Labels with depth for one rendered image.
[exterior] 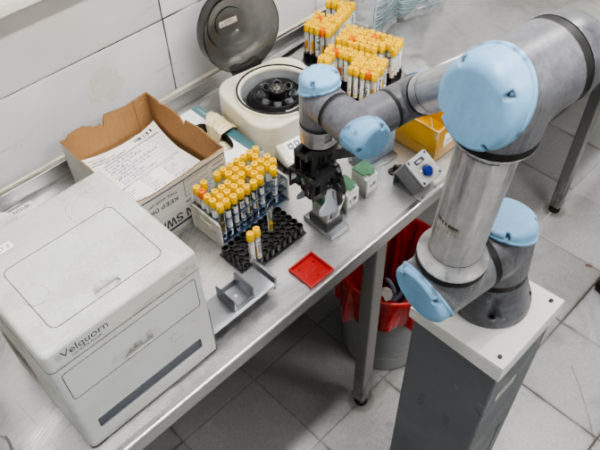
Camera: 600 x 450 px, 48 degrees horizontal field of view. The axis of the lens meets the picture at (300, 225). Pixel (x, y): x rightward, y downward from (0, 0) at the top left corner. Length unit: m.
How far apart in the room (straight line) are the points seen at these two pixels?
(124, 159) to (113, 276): 0.59
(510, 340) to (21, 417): 0.89
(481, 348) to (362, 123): 0.47
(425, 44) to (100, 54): 0.93
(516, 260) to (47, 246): 0.77
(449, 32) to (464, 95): 1.30
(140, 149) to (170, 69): 0.25
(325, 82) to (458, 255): 0.38
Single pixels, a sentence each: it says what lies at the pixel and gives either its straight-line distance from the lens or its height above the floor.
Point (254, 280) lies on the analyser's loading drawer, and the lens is 1.35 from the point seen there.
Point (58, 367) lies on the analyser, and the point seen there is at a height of 1.14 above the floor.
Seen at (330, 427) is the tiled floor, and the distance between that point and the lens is 2.20.
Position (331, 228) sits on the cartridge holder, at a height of 0.89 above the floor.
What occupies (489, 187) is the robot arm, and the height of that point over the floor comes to 1.36.
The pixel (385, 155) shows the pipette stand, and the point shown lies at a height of 0.88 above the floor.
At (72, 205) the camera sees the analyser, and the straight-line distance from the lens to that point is 1.20.
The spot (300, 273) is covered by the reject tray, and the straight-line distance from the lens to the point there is 1.40.
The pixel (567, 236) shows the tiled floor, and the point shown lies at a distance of 2.79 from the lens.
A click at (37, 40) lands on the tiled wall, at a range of 1.54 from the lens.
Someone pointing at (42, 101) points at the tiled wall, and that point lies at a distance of 1.60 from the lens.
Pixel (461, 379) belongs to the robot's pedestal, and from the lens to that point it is 1.43.
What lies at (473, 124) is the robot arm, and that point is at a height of 1.48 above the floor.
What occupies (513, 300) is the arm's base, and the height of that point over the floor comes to 0.98.
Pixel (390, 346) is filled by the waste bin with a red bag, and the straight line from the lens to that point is 2.14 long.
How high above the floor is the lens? 1.99
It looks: 48 degrees down
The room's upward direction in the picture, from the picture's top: 2 degrees counter-clockwise
